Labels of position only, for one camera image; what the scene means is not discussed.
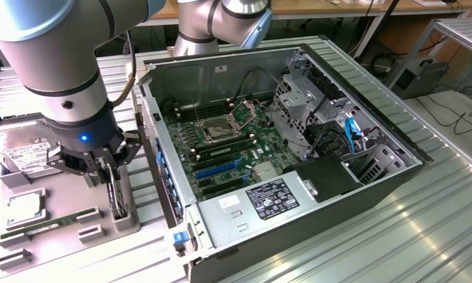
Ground metal frame table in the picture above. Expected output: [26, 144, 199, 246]
[407, 18, 472, 85]

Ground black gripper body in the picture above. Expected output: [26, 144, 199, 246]
[47, 101, 128, 156]

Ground silver CPU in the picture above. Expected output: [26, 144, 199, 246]
[7, 194, 46, 224]

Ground open black PC case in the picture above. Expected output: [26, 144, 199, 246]
[134, 42, 434, 283]

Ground hard disk with blue carrier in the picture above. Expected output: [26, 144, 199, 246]
[0, 116, 64, 180]

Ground black graphics card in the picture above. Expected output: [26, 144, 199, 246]
[104, 163, 130, 221]

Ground metal socket cover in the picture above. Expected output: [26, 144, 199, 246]
[227, 100, 262, 133]

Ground green motherboard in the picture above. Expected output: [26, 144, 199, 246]
[163, 98, 304, 199]

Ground black air duct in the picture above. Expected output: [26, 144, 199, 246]
[283, 154, 366, 203]

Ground grey power supply unit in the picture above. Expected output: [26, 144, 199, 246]
[196, 172, 324, 249]

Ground silver chipset heat sink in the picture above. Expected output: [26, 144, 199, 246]
[254, 163, 279, 181]

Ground wooden desk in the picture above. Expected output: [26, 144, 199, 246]
[135, 0, 472, 30]

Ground CPU socket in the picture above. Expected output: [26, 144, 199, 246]
[199, 117, 238, 143]

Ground grey parts rack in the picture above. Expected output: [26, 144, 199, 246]
[0, 164, 143, 272]

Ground dark installed RAM stick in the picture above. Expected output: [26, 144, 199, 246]
[199, 141, 256, 157]

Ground metal disk bay cage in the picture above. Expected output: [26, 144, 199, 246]
[274, 73, 364, 143]

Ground green RAM stick with label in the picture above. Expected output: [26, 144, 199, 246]
[2, 208, 99, 240]

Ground black box on floor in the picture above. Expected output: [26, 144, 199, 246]
[387, 57, 450, 100]

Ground black wire in case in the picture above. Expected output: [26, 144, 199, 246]
[235, 67, 282, 104]

